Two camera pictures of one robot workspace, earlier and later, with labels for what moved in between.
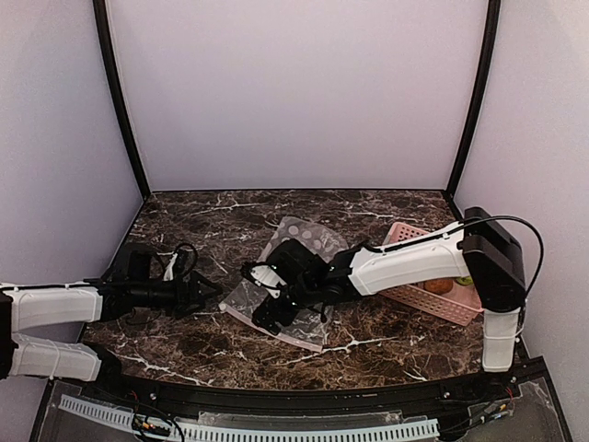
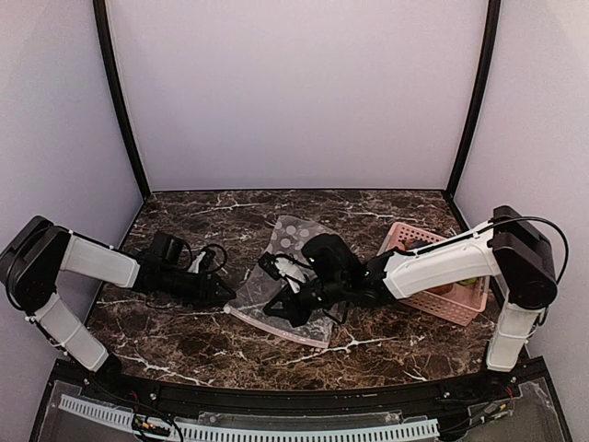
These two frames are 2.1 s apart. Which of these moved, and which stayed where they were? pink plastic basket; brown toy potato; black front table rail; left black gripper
Moved: left black gripper
Stayed: brown toy potato; black front table rail; pink plastic basket
